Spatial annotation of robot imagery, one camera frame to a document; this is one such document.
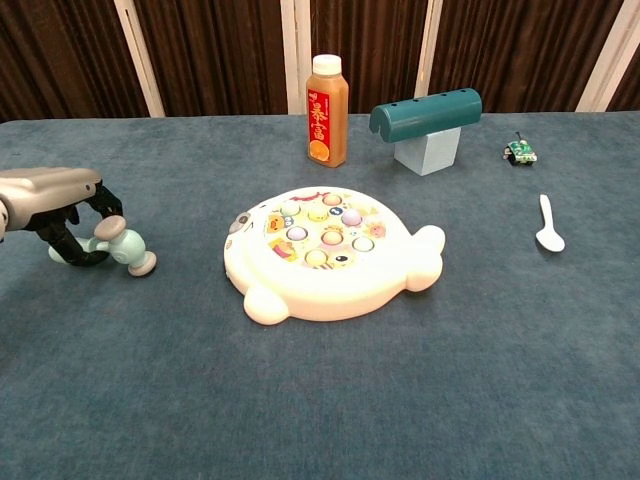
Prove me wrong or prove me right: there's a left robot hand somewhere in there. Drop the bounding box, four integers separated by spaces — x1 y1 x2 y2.
0 167 124 268

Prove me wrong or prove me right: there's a light blue toy rattle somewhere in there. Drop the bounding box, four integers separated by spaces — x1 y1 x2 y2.
47 215 158 278

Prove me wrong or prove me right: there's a white fish-shaped toy board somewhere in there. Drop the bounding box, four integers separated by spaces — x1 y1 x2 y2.
223 185 446 326

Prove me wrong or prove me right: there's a dark brown curtain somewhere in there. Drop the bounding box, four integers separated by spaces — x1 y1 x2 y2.
0 0 640 124

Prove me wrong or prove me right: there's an orange juice bottle white cap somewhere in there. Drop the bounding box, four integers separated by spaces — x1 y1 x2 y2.
305 53 350 169

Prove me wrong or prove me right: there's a blue table mat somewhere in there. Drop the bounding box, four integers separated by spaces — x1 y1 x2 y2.
0 112 640 480

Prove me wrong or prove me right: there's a light blue cube block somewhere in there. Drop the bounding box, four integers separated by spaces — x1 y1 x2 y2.
393 126 462 177

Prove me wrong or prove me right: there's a teal half-cylinder holder with holes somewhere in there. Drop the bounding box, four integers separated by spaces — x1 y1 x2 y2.
368 87 484 144

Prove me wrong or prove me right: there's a white plastic spoon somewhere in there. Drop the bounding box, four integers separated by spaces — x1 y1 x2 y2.
535 194 566 253

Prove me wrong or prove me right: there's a white frame post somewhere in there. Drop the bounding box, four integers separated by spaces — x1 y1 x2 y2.
413 0 445 99
574 0 640 113
112 0 167 119
279 0 313 116

